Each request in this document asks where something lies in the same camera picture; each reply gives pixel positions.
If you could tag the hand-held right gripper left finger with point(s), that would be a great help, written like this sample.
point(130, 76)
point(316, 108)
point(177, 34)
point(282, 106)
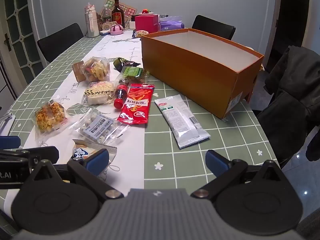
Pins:
point(96, 159)

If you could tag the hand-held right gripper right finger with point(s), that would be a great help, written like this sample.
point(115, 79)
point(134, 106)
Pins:
point(217, 161)

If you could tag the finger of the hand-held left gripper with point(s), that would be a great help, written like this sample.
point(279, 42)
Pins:
point(10, 142)
point(45, 153)

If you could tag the blue white cracker packet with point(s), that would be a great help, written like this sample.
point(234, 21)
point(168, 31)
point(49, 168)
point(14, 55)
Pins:
point(82, 152)

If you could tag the clear bag of white balls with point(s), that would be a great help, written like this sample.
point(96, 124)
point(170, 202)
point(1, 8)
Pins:
point(97, 127)

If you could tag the golden crispy cake packet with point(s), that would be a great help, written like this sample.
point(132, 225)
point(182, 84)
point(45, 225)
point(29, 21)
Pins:
point(50, 116)

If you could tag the silver white snack packet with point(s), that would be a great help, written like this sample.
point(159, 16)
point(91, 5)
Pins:
point(180, 120)

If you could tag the checkered puffed rice packet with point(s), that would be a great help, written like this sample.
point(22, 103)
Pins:
point(97, 93)

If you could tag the red snack packet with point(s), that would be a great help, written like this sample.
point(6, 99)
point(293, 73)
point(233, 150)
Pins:
point(136, 105)

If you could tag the small cola bottle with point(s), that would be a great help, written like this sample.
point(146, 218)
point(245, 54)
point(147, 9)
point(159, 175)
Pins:
point(120, 92)

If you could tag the mixed chips bag brown label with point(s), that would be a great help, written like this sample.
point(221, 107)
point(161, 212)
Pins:
point(96, 68)

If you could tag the clear bag green label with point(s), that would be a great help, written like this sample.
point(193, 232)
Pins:
point(132, 72)

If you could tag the orange cardboard box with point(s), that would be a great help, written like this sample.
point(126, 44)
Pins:
point(190, 67)

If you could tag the black yellow snack packet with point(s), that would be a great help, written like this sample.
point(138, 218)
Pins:
point(121, 62)

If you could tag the white metal rod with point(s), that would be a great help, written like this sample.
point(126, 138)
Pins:
point(8, 117)

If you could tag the dark jacket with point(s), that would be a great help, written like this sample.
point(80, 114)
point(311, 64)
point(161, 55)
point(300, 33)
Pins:
point(292, 92)

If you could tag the black chair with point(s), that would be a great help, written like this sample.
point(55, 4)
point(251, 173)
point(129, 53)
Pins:
point(60, 42)
point(212, 26)

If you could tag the glass panel door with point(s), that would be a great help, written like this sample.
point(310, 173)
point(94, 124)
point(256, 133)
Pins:
point(22, 30)

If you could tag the small blue white pack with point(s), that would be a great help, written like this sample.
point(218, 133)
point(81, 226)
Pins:
point(104, 32)

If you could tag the pink round container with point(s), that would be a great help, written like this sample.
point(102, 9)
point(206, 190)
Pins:
point(117, 30)

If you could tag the small clear snack bag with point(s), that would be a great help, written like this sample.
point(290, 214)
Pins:
point(141, 33)

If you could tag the small beige radio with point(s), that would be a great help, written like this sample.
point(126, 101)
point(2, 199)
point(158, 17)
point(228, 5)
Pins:
point(106, 25)

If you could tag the white thermos bottle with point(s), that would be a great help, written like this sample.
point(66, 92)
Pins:
point(92, 25)

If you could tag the brown wooden ornament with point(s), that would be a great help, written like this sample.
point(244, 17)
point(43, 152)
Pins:
point(99, 18)

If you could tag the purple tissue pack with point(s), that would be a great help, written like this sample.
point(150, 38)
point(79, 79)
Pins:
point(172, 25)

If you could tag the pink gift box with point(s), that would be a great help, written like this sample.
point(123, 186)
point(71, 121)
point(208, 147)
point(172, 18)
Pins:
point(147, 23)

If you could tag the brown liquor bottle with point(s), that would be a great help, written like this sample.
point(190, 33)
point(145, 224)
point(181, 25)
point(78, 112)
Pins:
point(117, 15)

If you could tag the dotted game card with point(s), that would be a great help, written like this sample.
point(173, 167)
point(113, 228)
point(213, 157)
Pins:
point(130, 12)
point(108, 3)

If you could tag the red ornament on plate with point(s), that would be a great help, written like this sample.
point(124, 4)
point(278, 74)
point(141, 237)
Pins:
point(145, 11)

